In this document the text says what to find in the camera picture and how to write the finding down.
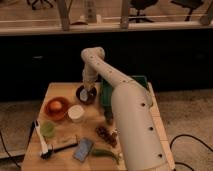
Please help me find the green pepper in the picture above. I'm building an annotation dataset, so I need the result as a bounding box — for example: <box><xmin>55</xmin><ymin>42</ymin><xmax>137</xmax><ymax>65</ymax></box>
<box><xmin>91</xmin><ymin>148</ymin><xmax>119</xmax><ymax>164</ymax></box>

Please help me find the wooden table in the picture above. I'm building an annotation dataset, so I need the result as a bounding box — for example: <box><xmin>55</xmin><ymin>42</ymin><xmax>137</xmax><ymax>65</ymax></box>
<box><xmin>22</xmin><ymin>83</ymin><xmax>175</xmax><ymax>171</ymax></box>

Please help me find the black cable left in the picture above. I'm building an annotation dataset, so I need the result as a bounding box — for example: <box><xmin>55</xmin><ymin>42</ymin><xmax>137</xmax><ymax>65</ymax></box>
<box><xmin>0</xmin><ymin>129</ymin><xmax>22</xmax><ymax>169</ymax></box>

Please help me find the black handled tool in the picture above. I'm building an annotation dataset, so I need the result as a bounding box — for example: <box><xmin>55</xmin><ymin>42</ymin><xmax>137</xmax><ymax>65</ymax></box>
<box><xmin>40</xmin><ymin>143</ymin><xmax>78</xmax><ymax>159</ymax></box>

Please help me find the white towel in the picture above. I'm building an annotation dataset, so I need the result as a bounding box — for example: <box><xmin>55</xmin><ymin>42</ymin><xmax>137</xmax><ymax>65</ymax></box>
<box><xmin>80</xmin><ymin>89</ymin><xmax>88</xmax><ymax>102</ymax></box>

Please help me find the white cup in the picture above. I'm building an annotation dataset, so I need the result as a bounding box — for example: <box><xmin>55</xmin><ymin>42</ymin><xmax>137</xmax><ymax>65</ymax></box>
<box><xmin>68</xmin><ymin>105</ymin><xmax>85</xmax><ymax>123</ymax></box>

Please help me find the green round lid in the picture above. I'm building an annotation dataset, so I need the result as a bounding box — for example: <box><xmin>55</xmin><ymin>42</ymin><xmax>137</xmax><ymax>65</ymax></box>
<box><xmin>40</xmin><ymin>122</ymin><xmax>55</xmax><ymax>138</ymax></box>

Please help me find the orange bowl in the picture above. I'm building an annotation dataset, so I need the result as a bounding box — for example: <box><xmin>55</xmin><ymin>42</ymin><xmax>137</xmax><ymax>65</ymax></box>
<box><xmin>44</xmin><ymin>97</ymin><xmax>70</xmax><ymax>121</ymax></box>

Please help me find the blue sponge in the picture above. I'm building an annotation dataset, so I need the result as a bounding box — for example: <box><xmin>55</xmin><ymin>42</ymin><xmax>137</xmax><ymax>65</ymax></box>
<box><xmin>73</xmin><ymin>138</ymin><xmax>94</xmax><ymax>162</ymax></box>

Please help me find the black cable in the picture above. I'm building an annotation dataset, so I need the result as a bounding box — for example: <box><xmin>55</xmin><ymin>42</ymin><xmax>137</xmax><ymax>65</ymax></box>
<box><xmin>0</xmin><ymin>129</ymin><xmax>22</xmax><ymax>169</ymax></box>
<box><xmin>169</xmin><ymin>133</ymin><xmax>213</xmax><ymax>171</ymax></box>

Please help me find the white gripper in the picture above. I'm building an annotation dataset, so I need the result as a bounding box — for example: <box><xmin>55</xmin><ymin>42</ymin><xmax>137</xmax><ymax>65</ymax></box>
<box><xmin>82</xmin><ymin>69</ymin><xmax>98</xmax><ymax>90</ymax></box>

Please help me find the brown grape bunch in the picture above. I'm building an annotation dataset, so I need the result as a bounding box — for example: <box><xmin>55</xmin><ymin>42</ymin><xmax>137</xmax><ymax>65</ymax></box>
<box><xmin>95</xmin><ymin>125</ymin><xmax>117</xmax><ymax>148</ymax></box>

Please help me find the green bin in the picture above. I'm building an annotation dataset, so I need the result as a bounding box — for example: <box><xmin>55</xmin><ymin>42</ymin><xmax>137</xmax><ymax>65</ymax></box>
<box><xmin>100</xmin><ymin>75</ymin><xmax>148</xmax><ymax>107</ymax></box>

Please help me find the orange fruit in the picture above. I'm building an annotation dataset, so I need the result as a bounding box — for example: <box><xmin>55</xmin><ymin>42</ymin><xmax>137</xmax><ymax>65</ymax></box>
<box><xmin>49</xmin><ymin>101</ymin><xmax>62</xmax><ymax>112</ymax></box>

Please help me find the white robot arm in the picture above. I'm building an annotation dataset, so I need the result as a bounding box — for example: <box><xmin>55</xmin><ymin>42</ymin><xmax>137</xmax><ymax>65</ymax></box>
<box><xmin>81</xmin><ymin>47</ymin><xmax>171</xmax><ymax>171</ymax></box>

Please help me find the black cable right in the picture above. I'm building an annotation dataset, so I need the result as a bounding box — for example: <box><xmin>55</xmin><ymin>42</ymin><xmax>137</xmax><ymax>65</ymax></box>
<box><xmin>169</xmin><ymin>133</ymin><xmax>213</xmax><ymax>171</ymax></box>

